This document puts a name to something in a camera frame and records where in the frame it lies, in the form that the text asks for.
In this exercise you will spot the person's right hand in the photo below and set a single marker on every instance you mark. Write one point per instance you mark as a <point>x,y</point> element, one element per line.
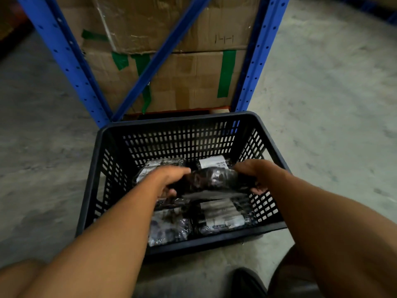
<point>263,172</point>

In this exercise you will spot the person's left hand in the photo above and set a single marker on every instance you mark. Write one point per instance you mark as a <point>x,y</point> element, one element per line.
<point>161,178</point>

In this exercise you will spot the person's left thumb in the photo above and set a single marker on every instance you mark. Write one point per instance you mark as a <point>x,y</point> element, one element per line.
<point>171,193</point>

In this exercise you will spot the person's right thumb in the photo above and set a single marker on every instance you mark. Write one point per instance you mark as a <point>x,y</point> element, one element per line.
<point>259,191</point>

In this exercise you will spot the black plastic packet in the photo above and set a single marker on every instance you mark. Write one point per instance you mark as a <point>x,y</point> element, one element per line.
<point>214,181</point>

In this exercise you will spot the person's right forearm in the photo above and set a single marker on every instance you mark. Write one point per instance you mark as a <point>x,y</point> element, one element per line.
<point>335,232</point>

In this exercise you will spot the person's left forearm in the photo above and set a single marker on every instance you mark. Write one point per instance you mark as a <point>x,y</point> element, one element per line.
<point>102,245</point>

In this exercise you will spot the black packet with white label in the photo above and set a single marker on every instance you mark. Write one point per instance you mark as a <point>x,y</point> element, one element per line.
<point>169,225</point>
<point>149,170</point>
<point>214,161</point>
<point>223,215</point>

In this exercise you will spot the black plastic crate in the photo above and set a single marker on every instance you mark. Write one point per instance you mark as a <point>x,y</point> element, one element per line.
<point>118,152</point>

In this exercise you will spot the orange shelf beam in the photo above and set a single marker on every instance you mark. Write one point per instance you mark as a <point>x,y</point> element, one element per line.
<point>173,114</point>

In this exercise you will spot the person's right leg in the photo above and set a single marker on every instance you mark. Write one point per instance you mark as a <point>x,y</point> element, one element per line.
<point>291,276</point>

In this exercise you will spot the black shoe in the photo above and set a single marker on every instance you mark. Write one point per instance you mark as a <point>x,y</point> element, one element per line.
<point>248,283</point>

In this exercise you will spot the cardboard box with green tape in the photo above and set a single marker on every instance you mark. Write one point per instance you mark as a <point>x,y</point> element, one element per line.
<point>186,80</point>

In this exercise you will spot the blue metal shelf rack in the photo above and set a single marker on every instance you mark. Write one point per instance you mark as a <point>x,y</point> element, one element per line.
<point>77,74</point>

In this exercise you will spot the plain cardboard box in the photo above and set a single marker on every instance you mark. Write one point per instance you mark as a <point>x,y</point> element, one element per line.
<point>149,21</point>

